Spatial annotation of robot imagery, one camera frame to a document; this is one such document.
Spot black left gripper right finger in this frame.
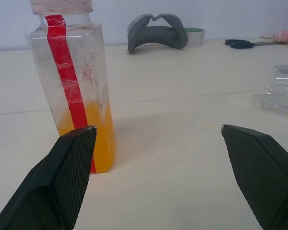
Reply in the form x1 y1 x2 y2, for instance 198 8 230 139
220 124 288 230

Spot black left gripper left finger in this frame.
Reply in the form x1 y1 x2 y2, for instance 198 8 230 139
0 125 97 230

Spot clear bottle with orange liquid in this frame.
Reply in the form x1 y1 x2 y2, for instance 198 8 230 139
25 0 117 174

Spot clear plastic container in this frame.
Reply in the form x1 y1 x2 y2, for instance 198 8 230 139
263 64 288 117

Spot tape roll with green core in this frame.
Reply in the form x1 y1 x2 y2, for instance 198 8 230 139
184 27 206 48

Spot grey curved foam piece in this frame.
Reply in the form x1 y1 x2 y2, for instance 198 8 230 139
127 13 189 55

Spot black-handled scissors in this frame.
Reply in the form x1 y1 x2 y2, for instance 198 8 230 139
225 39 279 50

